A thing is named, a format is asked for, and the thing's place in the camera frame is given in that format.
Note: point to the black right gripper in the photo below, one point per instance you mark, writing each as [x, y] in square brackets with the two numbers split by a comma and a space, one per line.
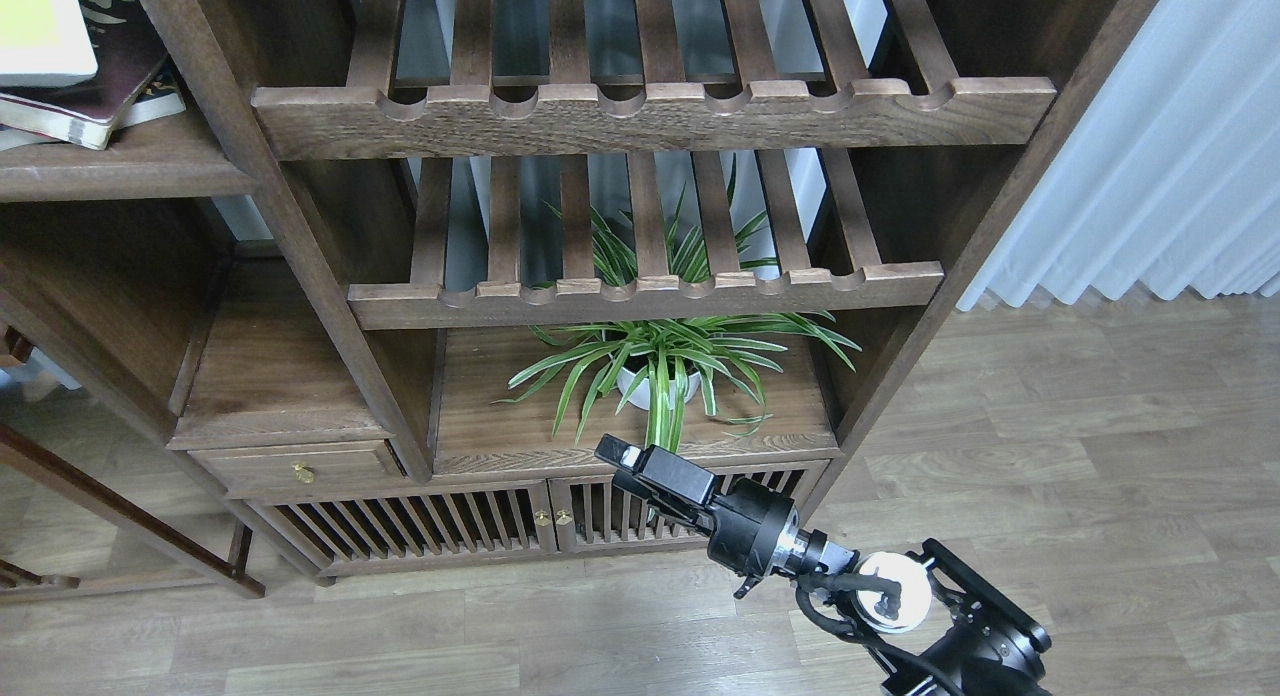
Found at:
[751, 530]

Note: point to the dark maroon thick book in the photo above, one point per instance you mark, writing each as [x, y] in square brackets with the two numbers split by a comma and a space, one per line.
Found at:
[129, 52]

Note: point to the yellow green paperback book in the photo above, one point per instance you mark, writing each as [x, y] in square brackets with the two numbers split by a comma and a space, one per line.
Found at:
[44, 43]

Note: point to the white green illustrated book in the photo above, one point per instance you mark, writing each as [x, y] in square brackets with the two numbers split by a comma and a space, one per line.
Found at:
[161, 98]

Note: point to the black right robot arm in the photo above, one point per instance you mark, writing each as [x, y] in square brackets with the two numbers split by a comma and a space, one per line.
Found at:
[930, 622]

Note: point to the white plant pot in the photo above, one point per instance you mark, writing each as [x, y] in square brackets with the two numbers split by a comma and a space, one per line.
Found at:
[633, 382]

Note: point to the green spider plant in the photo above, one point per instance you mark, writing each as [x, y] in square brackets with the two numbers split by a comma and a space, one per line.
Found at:
[587, 358]

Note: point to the dark wooden bookshelf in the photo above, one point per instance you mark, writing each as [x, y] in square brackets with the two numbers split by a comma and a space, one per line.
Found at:
[334, 256]

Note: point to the white pleated curtain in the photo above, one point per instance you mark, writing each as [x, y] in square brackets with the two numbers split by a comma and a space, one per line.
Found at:
[1170, 182]

